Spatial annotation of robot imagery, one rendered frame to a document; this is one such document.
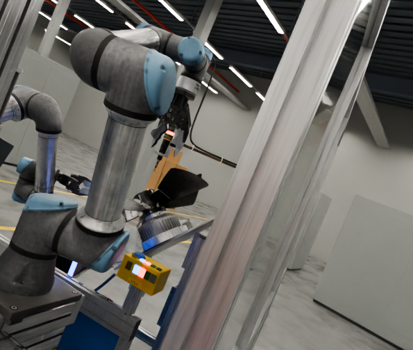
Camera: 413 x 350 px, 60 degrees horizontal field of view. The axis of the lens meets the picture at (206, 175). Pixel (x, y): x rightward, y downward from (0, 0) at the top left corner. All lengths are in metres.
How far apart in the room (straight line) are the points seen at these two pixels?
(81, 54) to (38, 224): 0.41
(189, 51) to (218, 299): 0.86
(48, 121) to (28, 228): 0.65
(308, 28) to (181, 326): 0.27
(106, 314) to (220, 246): 1.20
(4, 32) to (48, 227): 0.44
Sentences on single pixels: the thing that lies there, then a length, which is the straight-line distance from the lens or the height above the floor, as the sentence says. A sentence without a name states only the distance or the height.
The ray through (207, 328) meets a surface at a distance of 0.33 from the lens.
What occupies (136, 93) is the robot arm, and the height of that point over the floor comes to 1.56.
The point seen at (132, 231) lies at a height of 1.06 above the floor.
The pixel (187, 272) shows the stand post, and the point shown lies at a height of 0.97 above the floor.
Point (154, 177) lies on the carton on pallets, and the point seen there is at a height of 0.65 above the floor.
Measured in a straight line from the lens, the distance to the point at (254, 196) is 0.30.
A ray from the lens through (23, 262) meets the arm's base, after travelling 0.97.
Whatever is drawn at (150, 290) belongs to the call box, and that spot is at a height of 1.00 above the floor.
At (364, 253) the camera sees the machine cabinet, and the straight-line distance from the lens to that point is 6.78.
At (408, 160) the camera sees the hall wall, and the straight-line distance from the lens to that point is 13.75.
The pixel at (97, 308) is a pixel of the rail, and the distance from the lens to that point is 1.51.
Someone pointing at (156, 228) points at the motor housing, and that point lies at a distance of 1.77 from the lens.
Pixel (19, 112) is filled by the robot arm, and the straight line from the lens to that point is 1.57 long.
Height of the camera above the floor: 1.48
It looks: 1 degrees down
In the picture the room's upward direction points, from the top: 23 degrees clockwise
